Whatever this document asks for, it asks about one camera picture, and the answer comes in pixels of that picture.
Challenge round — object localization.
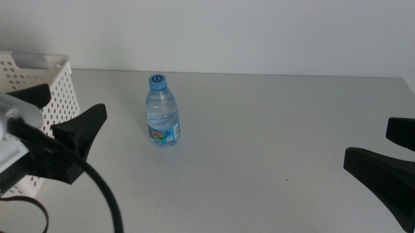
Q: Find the clear water bottle blue cap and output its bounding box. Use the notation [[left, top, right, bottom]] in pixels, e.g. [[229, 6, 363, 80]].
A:
[[143, 73, 183, 149]]

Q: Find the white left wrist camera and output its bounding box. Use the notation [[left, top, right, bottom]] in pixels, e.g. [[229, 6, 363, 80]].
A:
[[0, 86, 46, 188]]

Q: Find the thick braided black cable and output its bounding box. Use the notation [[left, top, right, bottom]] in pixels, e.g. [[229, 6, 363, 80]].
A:
[[3, 117, 129, 233]]

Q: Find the white perforated plastic basket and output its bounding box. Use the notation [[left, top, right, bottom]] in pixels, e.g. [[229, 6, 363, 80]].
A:
[[0, 50, 82, 201]]

